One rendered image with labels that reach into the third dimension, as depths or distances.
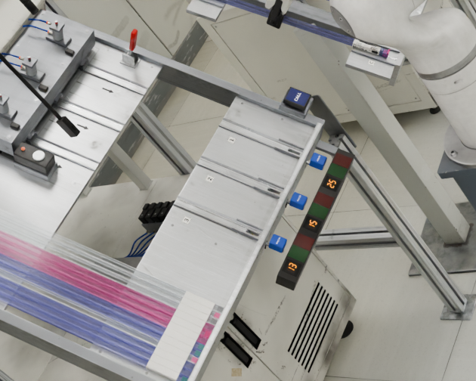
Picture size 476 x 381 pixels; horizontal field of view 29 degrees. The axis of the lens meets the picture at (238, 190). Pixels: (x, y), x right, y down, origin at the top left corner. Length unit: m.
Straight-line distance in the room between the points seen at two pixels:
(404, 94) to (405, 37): 1.51
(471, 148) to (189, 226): 0.57
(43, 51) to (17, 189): 0.32
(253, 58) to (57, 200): 1.42
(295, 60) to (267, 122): 1.10
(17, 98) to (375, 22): 0.81
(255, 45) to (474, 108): 1.57
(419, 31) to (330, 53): 0.68
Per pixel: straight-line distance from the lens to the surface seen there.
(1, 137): 1.90
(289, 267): 1.81
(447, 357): 2.39
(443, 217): 2.52
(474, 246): 2.57
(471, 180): 1.72
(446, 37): 1.54
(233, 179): 1.89
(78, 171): 1.90
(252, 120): 1.98
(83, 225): 2.57
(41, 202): 1.87
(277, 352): 2.32
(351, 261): 2.78
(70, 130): 1.77
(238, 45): 3.13
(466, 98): 1.61
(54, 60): 2.01
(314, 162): 1.92
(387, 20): 1.48
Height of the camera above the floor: 1.74
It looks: 31 degrees down
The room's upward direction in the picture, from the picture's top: 41 degrees counter-clockwise
